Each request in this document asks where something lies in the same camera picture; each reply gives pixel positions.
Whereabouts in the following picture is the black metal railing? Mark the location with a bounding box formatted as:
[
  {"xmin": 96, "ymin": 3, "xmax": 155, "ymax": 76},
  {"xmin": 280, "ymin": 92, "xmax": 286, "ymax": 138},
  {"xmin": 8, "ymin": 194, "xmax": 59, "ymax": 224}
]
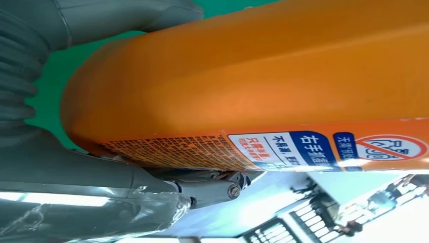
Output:
[{"xmin": 243, "ymin": 197, "xmax": 339, "ymax": 243}]

